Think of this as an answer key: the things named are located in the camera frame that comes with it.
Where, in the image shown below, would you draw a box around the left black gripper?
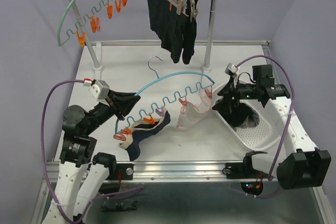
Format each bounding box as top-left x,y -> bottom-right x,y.
85,87 -> 141,133

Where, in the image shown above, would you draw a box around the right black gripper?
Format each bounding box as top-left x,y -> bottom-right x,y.
212,76 -> 259,114

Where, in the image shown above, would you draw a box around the black underwear beige waistband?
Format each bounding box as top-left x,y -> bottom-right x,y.
228,103 -> 255,128

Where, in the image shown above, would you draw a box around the blue clip hanger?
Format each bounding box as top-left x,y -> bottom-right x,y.
114,56 -> 215,134

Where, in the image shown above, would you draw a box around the grey striped underwear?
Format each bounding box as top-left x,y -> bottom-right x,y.
235,110 -> 260,129

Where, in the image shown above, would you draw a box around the pink plastic bag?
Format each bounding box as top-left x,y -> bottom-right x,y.
176,89 -> 213,131

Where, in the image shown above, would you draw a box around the navy underwear beige waistband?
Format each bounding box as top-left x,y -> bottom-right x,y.
113,108 -> 171,162

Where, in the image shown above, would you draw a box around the green clip hanger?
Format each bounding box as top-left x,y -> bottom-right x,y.
57,0 -> 131,48

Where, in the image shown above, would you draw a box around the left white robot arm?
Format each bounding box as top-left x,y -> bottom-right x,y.
43,90 -> 141,223

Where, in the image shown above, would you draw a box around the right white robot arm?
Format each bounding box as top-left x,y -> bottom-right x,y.
213,64 -> 331,190

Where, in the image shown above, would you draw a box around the white clothes rack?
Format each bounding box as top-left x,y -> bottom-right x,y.
57,0 -> 216,77

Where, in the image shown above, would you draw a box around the white perforated plastic basket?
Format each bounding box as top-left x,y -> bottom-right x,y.
211,81 -> 284,156

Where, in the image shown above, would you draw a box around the right black shorts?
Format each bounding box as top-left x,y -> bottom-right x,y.
182,0 -> 198,65

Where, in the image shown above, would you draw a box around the black shorts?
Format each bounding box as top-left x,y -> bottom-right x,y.
148,0 -> 184,63
182,0 -> 198,65

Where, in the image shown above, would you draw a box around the left black shorts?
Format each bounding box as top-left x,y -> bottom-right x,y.
148,0 -> 184,63

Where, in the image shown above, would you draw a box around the black eyeglasses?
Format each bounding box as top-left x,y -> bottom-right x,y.
101,200 -> 138,212

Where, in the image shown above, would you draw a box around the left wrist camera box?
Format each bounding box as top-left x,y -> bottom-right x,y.
83,78 -> 110,104

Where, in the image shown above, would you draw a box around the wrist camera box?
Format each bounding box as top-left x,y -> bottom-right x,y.
225,63 -> 240,83
83,78 -> 110,104

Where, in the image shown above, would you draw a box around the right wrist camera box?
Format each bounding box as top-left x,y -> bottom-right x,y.
225,63 -> 240,83

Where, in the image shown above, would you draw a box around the aluminium mounting rail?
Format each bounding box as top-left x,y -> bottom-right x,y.
43,158 -> 323,184

